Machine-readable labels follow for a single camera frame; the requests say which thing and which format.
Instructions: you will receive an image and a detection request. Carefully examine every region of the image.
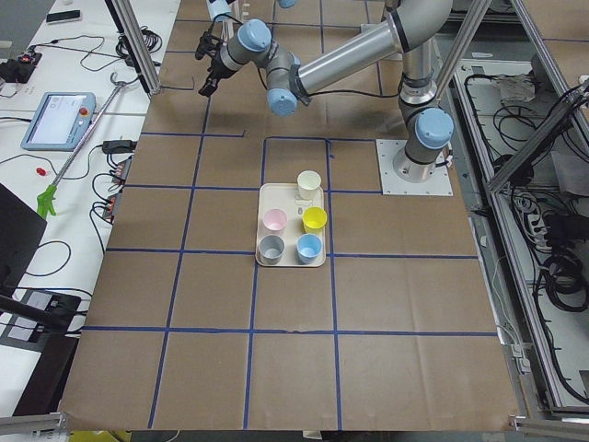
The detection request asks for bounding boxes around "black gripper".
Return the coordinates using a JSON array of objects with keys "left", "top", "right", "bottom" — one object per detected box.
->
[{"left": 198, "top": 43, "right": 237, "bottom": 96}]

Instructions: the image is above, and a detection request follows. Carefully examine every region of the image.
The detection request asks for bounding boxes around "cream white cup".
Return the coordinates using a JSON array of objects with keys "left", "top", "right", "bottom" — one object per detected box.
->
[{"left": 297, "top": 170, "right": 321, "bottom": 200}]

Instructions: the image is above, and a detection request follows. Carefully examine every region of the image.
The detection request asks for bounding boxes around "light blue cup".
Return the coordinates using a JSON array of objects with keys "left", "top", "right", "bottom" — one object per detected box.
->
[
  {"left": 296, "top": 234, "right": 323, "bottom": 264},
  {"left": 206, "top": 0, "right": 232, "bottom": 22}
]

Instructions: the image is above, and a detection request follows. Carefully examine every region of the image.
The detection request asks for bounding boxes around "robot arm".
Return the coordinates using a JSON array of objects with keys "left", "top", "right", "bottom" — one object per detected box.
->
[
  {"left": 195, "top": 0, "right": 454, "bottom": 183},
  {"left": 277, "top": 0, "right": 297, "bottom": 9}
]

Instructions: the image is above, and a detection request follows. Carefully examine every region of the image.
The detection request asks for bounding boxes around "pink cup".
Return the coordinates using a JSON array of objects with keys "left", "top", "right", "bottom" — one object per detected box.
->
[{"left": 262, "top": 208, "right": 288, "bottom": 235}]

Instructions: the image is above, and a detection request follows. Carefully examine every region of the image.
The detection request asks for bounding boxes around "yellow cup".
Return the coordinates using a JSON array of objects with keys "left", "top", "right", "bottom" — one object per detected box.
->
[{"left": 302, "top": 206, "right": 328, "bottom": 235}]

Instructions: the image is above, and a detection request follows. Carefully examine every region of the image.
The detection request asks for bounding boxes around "grey cup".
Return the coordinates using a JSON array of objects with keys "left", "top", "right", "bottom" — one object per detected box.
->
[{"left": 258, "top": 235, "right": 285, "bottom": 265}]

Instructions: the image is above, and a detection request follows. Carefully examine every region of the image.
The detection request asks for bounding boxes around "black power adapter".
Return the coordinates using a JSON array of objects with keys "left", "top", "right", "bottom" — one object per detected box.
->
[{"left": 101, "top": 139, "right": 137, "bottom": 155}]

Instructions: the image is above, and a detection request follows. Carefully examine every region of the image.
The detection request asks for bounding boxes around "cream plastic tray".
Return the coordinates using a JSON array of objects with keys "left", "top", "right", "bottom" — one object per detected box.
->
[{"left": 256, "top": 183, "right": 327, "bottom": 268}]

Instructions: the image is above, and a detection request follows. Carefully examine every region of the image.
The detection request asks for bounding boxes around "blue teach pendant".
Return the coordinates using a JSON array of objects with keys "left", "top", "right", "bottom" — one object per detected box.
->
[{"left": 20, "top": 92, "right": 97, "bottom": 152}]

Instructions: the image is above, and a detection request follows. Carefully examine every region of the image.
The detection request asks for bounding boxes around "black smartphone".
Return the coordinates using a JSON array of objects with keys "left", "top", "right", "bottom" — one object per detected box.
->
[{"left": 45, "top": 9, "right": 82, "bottom": 25}]

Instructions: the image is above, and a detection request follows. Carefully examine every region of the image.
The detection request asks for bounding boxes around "black monitor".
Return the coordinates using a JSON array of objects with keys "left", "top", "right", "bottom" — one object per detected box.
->
[{"left": 0, "top": 185, "right": 47, "bottom": 297}]

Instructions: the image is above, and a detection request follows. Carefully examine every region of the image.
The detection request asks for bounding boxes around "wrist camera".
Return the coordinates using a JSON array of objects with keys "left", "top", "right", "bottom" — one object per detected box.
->
[{"left": 194, "top": 31, "right": 218, "bottom": 60}]

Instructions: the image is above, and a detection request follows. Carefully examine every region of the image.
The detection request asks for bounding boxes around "white wire cup rack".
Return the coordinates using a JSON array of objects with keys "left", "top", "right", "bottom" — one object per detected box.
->
[{"left": 214, "top": 0, "right": 249, "bottom": 41}]

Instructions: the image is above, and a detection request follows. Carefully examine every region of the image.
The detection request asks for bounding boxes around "aluminium frame post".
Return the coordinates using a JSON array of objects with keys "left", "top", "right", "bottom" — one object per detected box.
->
[{"left": 105, "top": 0, "right": 161, "bottom": 97}]

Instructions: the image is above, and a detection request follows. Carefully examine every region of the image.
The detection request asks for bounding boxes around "green handled reacher grabber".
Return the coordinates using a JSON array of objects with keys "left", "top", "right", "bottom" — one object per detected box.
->
[{"left": 37, "top": 73, "right": 142, "bottom": 219}]

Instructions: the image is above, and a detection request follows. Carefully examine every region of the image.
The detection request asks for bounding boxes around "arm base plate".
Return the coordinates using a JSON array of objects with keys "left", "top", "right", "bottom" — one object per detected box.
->
[{"left": 375, "top": 139, "right": 453, "bottom": 197}]

